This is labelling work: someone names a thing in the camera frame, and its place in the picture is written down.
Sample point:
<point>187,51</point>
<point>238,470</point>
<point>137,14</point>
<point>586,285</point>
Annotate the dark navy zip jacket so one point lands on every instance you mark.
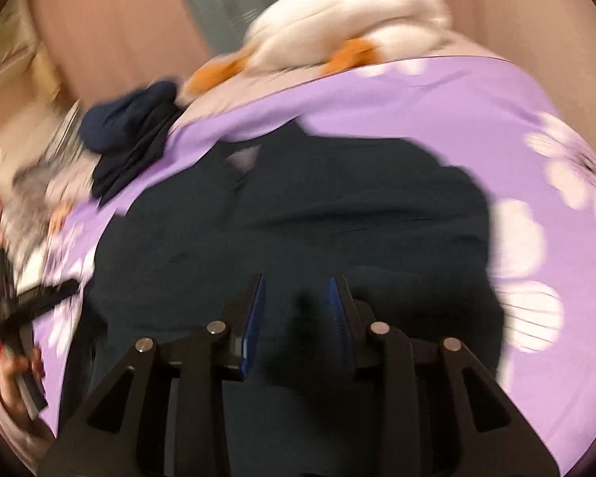
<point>409,234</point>

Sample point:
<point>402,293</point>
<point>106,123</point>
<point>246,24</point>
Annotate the grey plaid clothing pile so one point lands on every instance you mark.
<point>37,176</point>

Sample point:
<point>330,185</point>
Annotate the white and orange plush blanket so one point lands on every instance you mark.
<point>325,37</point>

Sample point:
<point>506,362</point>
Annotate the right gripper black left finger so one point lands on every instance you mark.
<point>120,428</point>

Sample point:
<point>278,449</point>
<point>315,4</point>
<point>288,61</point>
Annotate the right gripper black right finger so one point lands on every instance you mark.
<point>420,408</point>

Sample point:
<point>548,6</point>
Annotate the folded navy blue garment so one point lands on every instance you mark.
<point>129,134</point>

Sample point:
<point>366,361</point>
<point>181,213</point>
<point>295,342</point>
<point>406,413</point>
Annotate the person's left hand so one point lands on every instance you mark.
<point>11,368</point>

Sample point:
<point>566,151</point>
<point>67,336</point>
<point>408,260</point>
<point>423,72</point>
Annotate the purple floral bed sheet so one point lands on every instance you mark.
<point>479,113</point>

